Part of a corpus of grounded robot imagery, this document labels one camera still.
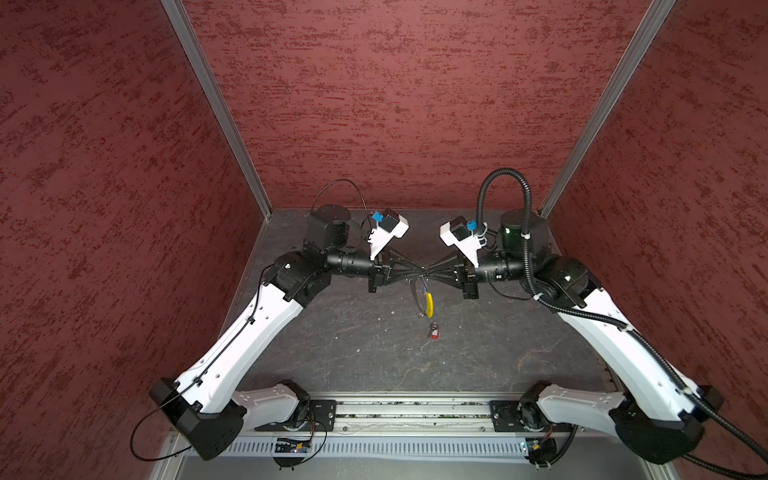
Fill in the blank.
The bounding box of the left circuit board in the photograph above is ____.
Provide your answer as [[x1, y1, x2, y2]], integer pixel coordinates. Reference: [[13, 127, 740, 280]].
[[274, 438, 313, 455]]

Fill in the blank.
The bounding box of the left aluminium corner post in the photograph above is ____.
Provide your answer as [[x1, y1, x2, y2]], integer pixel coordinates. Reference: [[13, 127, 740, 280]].
[[161, 0, 273, 221]]

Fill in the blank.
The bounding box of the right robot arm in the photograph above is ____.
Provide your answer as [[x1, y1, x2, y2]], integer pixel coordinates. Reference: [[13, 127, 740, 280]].
[[439, 210, 723, 464]]

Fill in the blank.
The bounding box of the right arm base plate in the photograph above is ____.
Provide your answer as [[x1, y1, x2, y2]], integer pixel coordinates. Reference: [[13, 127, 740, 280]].
[[489, 400, 546, 433]]

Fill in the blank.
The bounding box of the circuit board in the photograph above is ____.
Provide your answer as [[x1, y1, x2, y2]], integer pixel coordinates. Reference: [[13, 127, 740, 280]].
[[525, 438, 558, 467], [274, 438, 313, 455]]

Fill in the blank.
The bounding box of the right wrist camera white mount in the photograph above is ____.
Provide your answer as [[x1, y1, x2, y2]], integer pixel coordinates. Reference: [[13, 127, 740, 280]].
[[439, 216, 487, 268]]

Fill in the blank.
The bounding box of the aluminium mounting rail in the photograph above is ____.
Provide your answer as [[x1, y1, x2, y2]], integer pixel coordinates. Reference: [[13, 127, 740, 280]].
[[239, 393, 625, 438]]

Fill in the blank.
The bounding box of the right circuit board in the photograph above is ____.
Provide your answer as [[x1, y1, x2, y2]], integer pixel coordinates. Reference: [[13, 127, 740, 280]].
[[525, 438, 558, 467]]

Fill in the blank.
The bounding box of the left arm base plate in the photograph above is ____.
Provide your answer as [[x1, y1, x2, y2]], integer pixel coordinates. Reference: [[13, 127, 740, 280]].
[[289, 399, 338, 432]]

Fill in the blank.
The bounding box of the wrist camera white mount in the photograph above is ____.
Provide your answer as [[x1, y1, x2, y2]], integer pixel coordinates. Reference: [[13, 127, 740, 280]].
[[368, 209, 409, 261], [439, 216, 487, 268]]

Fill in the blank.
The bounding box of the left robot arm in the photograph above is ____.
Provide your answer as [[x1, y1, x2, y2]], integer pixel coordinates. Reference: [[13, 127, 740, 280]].
[[150, 205, 409, 460]]

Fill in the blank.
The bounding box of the black corrugated cable conduit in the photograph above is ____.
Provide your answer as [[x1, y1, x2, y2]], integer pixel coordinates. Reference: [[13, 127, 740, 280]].
[[476, 167, 768, 480]]

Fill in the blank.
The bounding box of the aluminium corner post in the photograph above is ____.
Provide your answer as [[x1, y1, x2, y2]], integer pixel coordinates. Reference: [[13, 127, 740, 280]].
[[161, 0, 273, 221], [539, 0, 676, 218]]

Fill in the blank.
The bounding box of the right aluminium corner post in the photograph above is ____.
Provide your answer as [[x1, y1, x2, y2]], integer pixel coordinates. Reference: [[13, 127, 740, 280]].
[[539, 0, 676, 218]]

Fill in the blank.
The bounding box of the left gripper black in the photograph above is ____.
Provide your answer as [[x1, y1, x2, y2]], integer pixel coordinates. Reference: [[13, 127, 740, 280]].
[[327, 244, 422, 293]]

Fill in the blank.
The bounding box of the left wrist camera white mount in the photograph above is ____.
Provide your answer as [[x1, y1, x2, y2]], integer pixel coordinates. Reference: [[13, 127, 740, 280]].
[[368, 209, 409, 261]]

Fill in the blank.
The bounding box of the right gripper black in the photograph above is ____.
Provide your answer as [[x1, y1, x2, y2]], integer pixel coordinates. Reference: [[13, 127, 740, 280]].
[[425, 248, 531, 298]]

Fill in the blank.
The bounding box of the white slotted cable duct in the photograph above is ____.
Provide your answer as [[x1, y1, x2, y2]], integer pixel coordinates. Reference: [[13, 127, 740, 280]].
[[222, 436, 528, 463]]

